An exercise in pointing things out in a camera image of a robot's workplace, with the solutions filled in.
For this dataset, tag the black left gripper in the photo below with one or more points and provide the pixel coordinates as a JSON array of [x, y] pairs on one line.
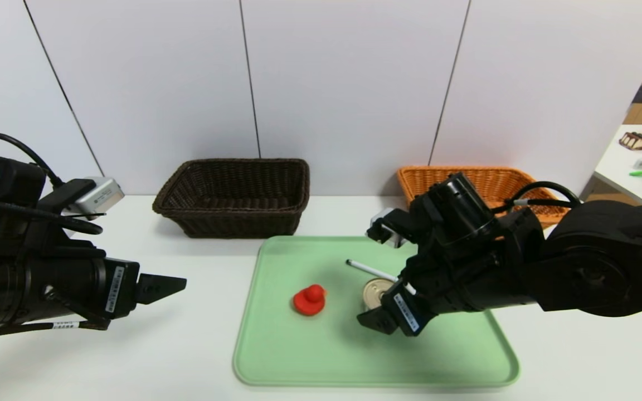
[[118, 289]]

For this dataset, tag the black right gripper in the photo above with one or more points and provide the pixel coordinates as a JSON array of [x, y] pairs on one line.
[[405, 313]]

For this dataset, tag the gold pull-tab tin can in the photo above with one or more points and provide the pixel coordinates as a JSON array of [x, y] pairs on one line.
[[377, 289]]

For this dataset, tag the white pen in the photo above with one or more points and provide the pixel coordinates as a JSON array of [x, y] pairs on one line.
[[365, 268]]

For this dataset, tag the red rubber duck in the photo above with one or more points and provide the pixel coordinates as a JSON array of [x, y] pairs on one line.
[[309, 303]]

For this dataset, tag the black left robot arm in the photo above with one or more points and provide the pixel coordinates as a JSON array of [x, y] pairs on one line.
[[20, 278]]

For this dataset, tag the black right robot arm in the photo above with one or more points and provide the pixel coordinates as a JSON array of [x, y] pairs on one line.
[[605, 262]]

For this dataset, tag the dark brown wicker basket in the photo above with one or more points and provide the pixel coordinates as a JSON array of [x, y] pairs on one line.
[[232, 217]]

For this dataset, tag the orange wicker basket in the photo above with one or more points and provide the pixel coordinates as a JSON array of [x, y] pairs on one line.
[[413, 184]]

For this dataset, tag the light green plastic tray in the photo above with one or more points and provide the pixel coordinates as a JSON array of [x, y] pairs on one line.
[[326, 351]]

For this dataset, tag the white side table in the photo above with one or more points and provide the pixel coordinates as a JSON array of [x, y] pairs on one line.
[[622, 167]]

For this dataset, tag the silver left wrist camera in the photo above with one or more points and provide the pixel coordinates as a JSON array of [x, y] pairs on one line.
[[101, 195]]

